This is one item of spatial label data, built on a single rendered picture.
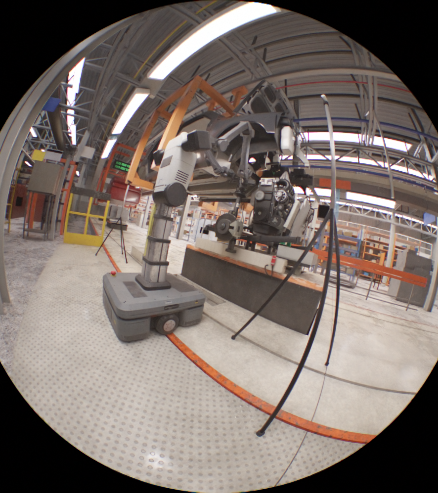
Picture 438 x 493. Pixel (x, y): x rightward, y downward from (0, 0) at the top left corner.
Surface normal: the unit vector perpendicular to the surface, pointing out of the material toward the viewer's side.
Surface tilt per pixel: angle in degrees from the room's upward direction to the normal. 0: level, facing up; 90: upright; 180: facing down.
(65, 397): 0
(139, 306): 45
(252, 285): 90
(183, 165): 90
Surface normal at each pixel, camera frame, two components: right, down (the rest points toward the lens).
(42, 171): 0.73, 0.20
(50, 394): 0.21, -0.98
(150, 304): 0.68, -0.54
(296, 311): -0.65, -0.09
